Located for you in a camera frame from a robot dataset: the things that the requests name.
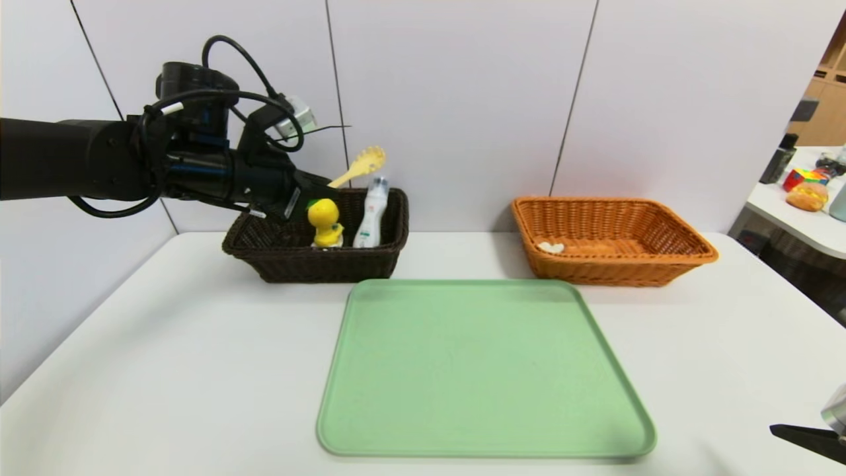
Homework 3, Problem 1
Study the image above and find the dark brown wicker basket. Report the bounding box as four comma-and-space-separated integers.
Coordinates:
221, 188, 410, 285

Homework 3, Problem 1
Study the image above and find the yellow pasta spoon green handle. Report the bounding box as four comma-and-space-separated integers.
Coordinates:
306, 146, 387, 207

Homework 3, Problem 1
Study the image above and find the orange wicker basket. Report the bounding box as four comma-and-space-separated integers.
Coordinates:
512, 196, 719, 288

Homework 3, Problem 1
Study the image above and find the colourful toy cube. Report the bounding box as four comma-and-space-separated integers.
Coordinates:
782, 169, 828, 192

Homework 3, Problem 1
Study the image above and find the toy bread bun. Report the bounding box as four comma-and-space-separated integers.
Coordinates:
785, 182, 828, 212

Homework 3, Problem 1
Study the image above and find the black left camera cable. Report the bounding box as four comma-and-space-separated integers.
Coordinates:
202, 35, 306, 154

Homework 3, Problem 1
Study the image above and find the black bottle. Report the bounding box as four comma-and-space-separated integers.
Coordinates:
760, 134, 798, 184

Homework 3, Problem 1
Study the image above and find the dark glass jar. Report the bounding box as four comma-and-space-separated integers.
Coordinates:
814, 145, 846, 180

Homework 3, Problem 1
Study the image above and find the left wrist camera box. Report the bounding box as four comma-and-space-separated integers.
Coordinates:
272, 96, 318, 141

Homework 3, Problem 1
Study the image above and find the light green plastic tray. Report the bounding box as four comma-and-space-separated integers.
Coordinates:
317, 279, 658, 458

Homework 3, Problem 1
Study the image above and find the wooden shelf unit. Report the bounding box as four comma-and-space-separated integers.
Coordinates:
787, 13, 846, 147

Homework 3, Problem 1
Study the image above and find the white side table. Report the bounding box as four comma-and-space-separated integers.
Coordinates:
746, 147, 846, 260

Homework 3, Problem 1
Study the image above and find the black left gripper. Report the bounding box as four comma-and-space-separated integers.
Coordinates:
230, 149, 340, 223

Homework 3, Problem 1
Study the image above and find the yellow duck toy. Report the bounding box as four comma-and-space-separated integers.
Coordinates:
307, 197, 345, 250

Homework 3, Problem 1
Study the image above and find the clear spray bottle silver cap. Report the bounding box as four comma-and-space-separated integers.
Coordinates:
352, 175, 391, 249

